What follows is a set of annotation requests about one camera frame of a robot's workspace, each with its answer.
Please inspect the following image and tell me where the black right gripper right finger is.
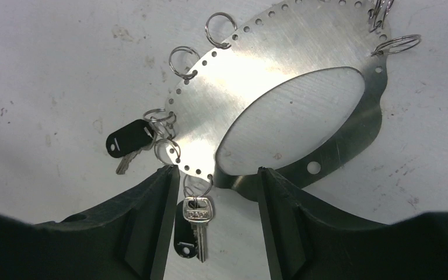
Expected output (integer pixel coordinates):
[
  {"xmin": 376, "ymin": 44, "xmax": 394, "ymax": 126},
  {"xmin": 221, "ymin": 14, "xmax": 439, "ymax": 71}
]
[{"xmin": 257, "ymin": 167, "xmax": 448, "ymax": 279}]

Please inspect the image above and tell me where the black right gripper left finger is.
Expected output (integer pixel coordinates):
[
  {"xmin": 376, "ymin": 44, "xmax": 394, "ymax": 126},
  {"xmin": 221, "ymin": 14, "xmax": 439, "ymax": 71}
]
[{"xmin": 0, "ymin": 166, "xmax": 180, "ymax": 279}]

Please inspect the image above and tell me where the silver key with black tag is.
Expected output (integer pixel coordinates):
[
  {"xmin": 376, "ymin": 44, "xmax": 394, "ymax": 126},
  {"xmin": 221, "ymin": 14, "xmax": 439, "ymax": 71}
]
[{"xmin": 106, "ymin": 119, "xmax": 156, "ymax": 175}]

